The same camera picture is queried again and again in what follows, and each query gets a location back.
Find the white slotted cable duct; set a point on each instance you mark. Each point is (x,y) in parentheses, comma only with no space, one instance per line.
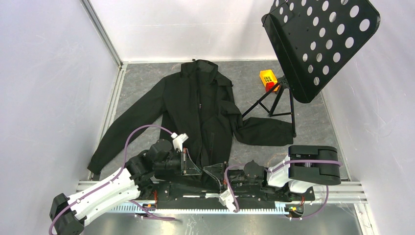
(129,207)

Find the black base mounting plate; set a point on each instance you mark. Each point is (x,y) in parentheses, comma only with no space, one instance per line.
(186,195)

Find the yellow and red toy block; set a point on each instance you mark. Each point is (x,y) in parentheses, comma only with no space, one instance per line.
(269,80)

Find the black zip jacket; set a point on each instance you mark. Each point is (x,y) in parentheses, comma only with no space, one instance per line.
(198,101)

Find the aluminium frame rail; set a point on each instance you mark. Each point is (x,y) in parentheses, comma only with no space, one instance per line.
(348,192)

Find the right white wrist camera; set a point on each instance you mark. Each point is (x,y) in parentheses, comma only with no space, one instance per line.
(227,200)

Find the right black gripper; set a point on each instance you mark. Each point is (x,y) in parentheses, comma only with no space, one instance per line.
(217,169)

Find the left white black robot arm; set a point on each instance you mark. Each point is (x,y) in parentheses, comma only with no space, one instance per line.
(71,214)

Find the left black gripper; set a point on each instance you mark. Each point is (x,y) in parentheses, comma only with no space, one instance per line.
(188,167)

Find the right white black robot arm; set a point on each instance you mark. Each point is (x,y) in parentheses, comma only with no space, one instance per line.
(303,167)

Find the black perforated music stand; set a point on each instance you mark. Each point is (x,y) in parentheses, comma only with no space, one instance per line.
(314,39)

